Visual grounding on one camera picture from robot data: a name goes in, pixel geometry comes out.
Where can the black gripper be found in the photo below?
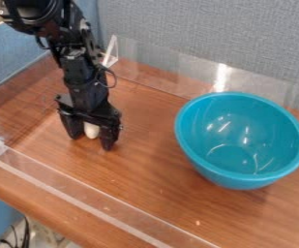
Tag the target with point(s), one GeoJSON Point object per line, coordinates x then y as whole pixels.
{"type": "Point", "coordinates": [85, 104]}

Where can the white toy mushroom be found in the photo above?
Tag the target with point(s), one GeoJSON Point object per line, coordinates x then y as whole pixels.
{"type": "Point", "coordinates": [91, 130]}

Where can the blue plastic bowl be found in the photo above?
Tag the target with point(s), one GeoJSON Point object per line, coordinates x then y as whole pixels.
{"type": "Point", "coordinates": [239, 138]}

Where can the clear acrylic barrier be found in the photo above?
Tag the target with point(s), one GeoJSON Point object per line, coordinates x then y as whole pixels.
{"type": "Point", "coordinates": [137, 196]}

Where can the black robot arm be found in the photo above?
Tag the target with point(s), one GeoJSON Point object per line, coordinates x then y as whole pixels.
{"type": "Point", "coordinates": [61, 29]}

